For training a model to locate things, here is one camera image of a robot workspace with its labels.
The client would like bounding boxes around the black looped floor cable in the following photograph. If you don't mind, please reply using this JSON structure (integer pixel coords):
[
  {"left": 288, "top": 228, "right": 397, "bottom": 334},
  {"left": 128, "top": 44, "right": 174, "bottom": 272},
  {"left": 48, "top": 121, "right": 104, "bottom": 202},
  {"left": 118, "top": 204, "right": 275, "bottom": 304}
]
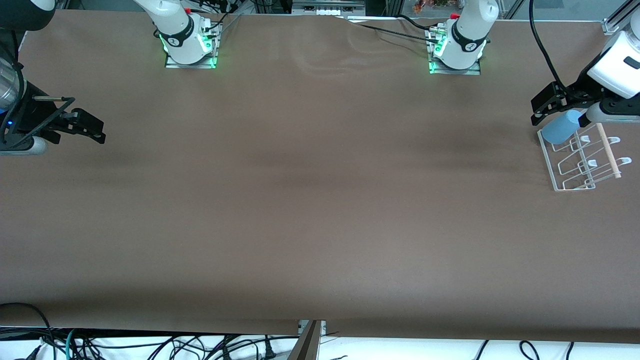
[{"left": 0, "top": 302, "right": 57, "bottom": 360}]

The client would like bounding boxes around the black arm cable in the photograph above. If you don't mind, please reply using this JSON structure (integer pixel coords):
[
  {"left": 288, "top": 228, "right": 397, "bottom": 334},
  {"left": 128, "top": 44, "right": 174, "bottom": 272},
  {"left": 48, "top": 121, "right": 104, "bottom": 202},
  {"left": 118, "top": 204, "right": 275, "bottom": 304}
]
[
  {"left": 528, "top": 0, "right": 572, "bottom": 97},
  {"left": 0, "top": 30, "right": 77, "bottom": 151}
]

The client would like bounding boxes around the orange background object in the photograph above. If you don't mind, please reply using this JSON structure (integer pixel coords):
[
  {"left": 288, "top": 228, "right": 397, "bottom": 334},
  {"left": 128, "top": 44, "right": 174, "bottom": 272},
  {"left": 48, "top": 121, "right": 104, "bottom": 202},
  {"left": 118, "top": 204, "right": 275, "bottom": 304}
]
[{"left": 413, "top": 0, "right": 452, "bottom": 14}]

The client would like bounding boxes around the dark table support brace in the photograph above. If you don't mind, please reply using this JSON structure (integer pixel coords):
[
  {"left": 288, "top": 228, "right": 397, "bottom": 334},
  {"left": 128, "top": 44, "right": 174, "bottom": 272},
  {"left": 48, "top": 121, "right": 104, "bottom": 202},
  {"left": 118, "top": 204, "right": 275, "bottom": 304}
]
[{"left": 286, "top": 320, "right": 322, "bottom": 360}]

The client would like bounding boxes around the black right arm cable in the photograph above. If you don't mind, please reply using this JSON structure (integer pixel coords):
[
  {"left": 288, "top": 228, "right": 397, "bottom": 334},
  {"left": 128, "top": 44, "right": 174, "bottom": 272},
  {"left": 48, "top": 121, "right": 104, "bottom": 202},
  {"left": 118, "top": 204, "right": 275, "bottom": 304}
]
[{"left": 0, "top": 30, "right": 77, "bottom": 151}]

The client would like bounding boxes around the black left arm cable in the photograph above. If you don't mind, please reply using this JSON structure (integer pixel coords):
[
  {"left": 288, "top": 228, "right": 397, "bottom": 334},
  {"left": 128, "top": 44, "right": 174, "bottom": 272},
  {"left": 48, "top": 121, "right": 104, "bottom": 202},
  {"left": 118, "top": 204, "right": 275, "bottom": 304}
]
[{"left": 528, "top": 0, "right": 572, "bottom": 97}]

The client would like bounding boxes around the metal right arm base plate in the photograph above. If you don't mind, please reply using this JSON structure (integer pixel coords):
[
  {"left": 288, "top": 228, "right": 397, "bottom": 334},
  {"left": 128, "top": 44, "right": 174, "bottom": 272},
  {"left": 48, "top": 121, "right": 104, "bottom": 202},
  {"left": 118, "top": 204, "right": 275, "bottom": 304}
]
[{"left": 165, "top": 20, "right": 219, "bottom": 70}]

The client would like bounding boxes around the grey power strip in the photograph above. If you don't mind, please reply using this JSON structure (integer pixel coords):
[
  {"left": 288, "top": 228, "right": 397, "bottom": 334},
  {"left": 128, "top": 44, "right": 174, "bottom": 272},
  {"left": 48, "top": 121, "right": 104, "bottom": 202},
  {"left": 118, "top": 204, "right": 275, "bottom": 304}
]
[{"left": 292, "top": 0, "right": 366, "bottom": 16}]

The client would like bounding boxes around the aluminium frame extrusion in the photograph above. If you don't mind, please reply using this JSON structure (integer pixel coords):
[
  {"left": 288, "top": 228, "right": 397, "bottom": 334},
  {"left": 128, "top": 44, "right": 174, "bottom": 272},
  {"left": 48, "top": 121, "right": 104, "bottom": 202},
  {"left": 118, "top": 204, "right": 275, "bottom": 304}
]
[{"left": 602, "top": 0, "right": 640, "bottom": 36}]

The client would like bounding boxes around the light blue plastic cup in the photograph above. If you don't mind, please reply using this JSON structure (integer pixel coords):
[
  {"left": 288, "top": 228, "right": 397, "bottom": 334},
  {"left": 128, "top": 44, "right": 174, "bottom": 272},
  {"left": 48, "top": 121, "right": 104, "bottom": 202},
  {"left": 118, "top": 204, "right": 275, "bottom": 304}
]
[{"left": 541, "top": 109, "right": 584, "bottom": 146}]

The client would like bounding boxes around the white wire cup rack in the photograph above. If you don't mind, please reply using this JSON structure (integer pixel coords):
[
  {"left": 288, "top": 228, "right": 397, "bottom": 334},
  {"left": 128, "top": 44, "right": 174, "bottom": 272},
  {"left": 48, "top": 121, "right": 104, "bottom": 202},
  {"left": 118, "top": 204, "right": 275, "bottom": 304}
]
[{"left": 538, "top": 122, "right": 633, "bottom": 192}]

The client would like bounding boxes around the black cable across table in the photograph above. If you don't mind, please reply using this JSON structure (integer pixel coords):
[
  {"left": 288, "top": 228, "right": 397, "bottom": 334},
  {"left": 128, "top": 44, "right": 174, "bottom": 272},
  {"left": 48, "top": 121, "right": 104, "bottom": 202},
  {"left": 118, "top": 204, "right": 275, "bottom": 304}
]
[{"left": 345, "top": 17, "right": 442, "bottom": 45}]

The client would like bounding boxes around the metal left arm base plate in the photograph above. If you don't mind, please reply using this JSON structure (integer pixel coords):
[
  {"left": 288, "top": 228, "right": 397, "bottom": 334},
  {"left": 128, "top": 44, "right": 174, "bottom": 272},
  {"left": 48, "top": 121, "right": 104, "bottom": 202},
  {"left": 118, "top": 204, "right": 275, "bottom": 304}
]
[{"left": 428, "top": 25, "right": 482, "bottom": 76}]

